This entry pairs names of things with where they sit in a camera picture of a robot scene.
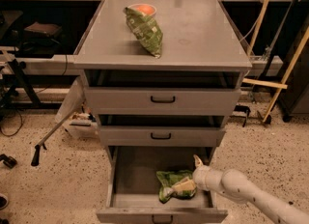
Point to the black table leg frame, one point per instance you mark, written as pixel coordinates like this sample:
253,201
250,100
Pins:
22,78

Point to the grey drawer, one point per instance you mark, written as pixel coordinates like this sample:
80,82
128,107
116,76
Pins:
161,92
132,196
160,130

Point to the black shoe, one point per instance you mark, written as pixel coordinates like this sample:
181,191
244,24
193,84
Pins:
4,201

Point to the grey middle drawer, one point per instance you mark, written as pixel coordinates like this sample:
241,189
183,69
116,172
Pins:
160,130

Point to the grey top drawer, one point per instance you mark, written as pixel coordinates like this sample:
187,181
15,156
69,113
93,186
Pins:
161,92

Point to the grey drawer cabinet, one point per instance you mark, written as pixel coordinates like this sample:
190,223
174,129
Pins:
197,36

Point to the grey bottom drawer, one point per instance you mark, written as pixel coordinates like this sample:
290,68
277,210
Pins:
132,196

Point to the clear plastic bag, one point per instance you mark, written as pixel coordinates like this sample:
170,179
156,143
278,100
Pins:
73,100

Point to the black floor clamp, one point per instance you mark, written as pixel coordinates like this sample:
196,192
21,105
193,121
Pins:
8,161

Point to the green rice chip bag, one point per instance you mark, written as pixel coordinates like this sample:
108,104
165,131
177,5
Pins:
167,179

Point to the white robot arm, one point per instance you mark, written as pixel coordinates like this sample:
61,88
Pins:
235,186

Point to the wooden easel frame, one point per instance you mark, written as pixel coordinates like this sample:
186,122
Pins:
278,86

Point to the dark box on shelf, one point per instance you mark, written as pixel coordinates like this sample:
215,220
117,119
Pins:
42,30

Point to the green chip bag on counter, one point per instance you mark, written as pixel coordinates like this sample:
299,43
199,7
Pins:
146,30

